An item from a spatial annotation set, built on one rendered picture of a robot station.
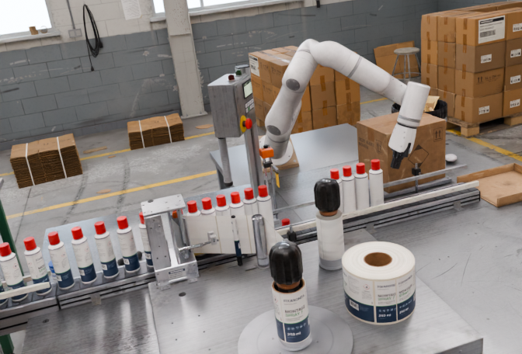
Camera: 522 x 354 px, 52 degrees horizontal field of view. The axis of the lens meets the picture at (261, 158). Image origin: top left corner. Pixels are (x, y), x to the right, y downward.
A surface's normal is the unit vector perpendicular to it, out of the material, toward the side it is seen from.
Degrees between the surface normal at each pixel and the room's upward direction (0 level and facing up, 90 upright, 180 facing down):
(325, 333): 0
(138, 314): 0
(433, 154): 90
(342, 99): 91
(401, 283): 90
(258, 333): 0
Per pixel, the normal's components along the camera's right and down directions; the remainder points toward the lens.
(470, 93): -0.93, 0.23
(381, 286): -0.08, 0.35
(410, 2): 0.30, 0.30
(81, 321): -0.11, -0.93
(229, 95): -0.31, 0.36
